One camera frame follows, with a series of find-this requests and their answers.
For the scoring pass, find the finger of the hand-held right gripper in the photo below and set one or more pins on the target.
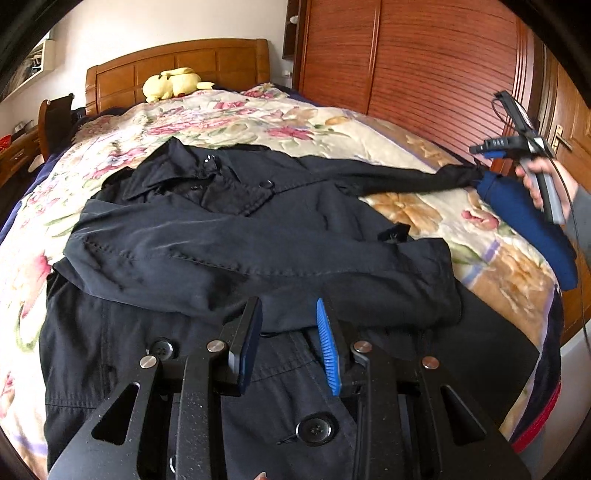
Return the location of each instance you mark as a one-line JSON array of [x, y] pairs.
[[501, 155], [489, 147]]

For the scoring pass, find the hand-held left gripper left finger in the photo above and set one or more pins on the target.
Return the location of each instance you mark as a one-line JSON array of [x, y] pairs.
[[251, 344]]

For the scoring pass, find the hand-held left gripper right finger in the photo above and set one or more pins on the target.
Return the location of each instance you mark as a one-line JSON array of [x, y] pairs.
[[327, 350]]

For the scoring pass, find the black coat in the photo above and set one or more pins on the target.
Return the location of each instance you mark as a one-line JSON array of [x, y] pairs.
[[231, 240]]

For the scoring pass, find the person's right hand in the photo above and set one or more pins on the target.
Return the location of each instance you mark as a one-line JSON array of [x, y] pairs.
[[565, 184]]

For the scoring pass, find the wooden door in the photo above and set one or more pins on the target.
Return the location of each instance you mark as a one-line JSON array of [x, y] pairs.
[[575, 106]]

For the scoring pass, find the blue cloth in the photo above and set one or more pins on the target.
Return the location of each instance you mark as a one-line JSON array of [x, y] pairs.
[[531, 230]]

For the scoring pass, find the wooden wardrobe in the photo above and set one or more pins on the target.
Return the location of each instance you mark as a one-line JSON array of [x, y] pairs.
[[415, 60]]

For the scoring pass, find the floral blanket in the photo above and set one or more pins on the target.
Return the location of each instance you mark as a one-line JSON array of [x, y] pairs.
[[323, 120]]

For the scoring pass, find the wooden corner shelf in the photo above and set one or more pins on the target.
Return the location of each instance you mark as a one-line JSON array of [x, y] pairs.
[[290, 37]]

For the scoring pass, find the yellow plush toy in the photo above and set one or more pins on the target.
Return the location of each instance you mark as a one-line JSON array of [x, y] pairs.
[[161, 85]]

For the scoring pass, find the wooden bed headboard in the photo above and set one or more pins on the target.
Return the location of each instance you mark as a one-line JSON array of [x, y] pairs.
[[207, 60]]

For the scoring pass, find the wooden chair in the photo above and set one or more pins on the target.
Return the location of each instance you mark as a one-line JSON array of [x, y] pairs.
[[48, 122]]

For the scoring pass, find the small desk clutter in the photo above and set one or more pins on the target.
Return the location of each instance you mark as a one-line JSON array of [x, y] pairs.
[[21, 127]]

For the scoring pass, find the white wall shelf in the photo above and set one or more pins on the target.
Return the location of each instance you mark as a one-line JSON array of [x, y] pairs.
[[45, 57]]

